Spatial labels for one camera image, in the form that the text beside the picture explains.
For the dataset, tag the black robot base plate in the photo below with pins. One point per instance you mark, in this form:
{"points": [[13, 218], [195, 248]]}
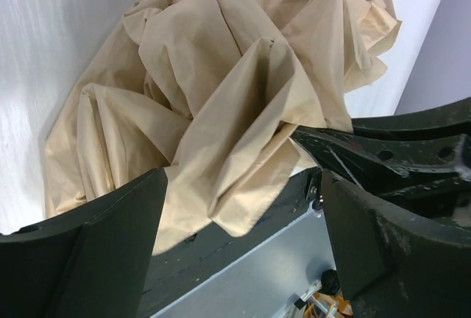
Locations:
{"points": [[180, 269]]}

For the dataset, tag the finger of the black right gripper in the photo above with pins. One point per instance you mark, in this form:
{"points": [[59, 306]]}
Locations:
{"points": [[439, 122], [369, 161]]}

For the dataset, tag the beige and black folding umbrella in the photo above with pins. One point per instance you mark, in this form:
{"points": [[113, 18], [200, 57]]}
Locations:
{"points": [[211, 92]]}

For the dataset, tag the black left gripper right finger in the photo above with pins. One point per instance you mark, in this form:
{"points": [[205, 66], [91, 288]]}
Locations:
{"points": [[392, 262]]}

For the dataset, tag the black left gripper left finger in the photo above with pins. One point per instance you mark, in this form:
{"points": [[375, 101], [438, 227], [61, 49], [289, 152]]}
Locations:
{"points": [[91, 261]]}

